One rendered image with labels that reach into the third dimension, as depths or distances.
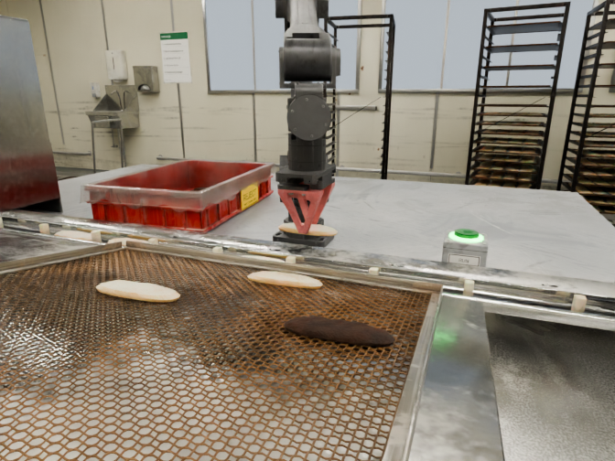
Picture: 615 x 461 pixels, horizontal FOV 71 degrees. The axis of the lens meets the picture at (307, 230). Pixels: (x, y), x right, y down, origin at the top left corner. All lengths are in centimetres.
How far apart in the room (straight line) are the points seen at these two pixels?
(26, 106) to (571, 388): 124
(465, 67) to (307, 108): 449
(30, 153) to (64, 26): 625
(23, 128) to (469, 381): 116
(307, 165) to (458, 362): 37
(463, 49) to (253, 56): 238
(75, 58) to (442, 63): 503
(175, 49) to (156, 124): 103
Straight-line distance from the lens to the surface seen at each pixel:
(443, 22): 508
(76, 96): 743
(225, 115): 585
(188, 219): 103
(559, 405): 55
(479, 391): 34
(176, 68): 623
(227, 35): 583
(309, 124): 56
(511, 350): 62
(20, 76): 130
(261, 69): 559
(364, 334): 38
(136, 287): 49
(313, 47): 64
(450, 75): 502
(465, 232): 77
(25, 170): 129
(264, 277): 55
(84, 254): 71
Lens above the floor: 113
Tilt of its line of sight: 17 degrees down
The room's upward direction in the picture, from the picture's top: straight up
